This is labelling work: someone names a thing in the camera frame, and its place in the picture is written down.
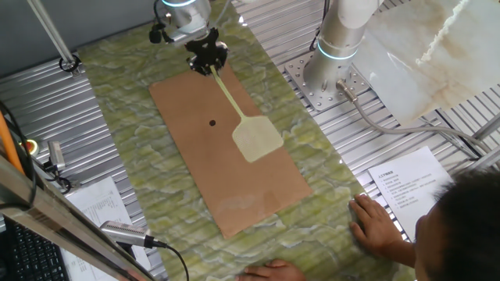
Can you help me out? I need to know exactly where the silver finned camera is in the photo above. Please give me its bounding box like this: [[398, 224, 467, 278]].
[[99, 220, 157, 250]]

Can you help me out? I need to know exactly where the black keyboard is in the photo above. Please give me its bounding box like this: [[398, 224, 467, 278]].
[[0, 218, 71, 281]]

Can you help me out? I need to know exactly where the person's head black hair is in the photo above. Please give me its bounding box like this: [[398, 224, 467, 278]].
[[413, 167, 500, 281]]

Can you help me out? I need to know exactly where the person's left hand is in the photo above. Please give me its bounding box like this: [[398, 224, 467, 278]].
[[235, 258, 308, 281]]

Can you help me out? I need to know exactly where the red emergency stop button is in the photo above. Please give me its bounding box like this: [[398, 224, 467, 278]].
[[19, 138, 40, 157]]

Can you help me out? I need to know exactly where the brown cardboard sheet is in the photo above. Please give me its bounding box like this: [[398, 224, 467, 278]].
[[148, 64, 313, 240]]

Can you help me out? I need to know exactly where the white marble board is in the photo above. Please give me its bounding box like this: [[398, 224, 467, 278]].
[[351, 0, 500, 128]]

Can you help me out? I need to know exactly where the orange pole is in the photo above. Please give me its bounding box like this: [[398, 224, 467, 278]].
[[0, 111, 25, 175]]

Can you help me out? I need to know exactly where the black arm base cable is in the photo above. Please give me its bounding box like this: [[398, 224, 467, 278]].
[[308, 0, 329, 52]]

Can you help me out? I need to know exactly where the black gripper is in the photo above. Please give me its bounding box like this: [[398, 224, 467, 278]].
[[185, 27, 230, 77]]

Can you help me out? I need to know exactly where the white instruction paper sheet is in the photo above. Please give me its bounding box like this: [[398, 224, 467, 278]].
[[367, 146, 454, 243]]

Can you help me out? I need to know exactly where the black pole base ring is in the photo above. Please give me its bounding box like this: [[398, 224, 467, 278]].
[[58, 54, 82, 77]]

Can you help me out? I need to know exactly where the grey conduit cable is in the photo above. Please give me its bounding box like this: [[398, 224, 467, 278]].
[[336, 80, 493, 155]]

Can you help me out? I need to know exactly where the aluminium stand pole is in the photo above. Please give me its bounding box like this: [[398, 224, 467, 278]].
[[26, 0, 77, 69]]

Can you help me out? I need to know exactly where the pale green flyswatter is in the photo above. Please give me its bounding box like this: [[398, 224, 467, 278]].
[[209, 65, 285, 164]]

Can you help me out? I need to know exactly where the black hanging cable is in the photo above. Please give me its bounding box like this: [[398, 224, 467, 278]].
[[0, 101, 38, 208]]

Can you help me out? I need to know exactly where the printed table paper sheet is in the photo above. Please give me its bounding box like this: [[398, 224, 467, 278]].
[[58, 176, 153, 281]]

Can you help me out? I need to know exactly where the black finned camera cable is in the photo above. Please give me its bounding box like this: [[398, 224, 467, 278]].
[[152, 240, 191, 281]]

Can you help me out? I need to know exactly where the person's right hand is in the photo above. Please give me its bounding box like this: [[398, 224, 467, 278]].
[[348, 194, 405, 258]]

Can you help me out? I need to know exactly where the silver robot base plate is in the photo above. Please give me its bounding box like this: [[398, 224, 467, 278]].
[[284, 50, 370, 112]]

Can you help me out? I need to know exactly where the steel frame beam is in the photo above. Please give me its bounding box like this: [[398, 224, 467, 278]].
[[0, 155, 157, 281]]

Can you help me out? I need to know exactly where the person's right forearm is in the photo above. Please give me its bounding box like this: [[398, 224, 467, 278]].
[[384, 237, 417, 269]]

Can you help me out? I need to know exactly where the aluminium bar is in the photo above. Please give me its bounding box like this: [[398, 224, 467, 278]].
[[460, 146, 500, 173], [470, 112, 500, 142]]

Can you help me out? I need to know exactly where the green marble pattern mat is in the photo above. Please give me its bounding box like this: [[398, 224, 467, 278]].
[[76, 0, 415, 281]]

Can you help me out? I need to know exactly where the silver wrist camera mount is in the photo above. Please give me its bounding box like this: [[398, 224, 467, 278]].
[[166, 29, 208, 44]]

